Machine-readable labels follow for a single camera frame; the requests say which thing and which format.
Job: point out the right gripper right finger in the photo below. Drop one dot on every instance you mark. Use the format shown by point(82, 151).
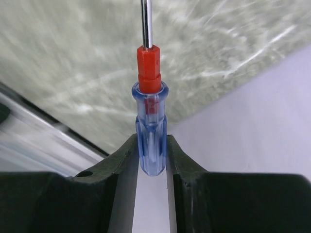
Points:
point(211, 202)

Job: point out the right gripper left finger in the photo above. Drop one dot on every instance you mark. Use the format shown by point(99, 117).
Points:
point(100, 199)

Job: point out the small red screwdriver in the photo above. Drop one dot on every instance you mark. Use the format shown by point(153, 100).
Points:
point(150, 93)

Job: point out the aluminium rail frame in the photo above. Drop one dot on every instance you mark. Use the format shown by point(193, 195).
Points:
point(33, 140)

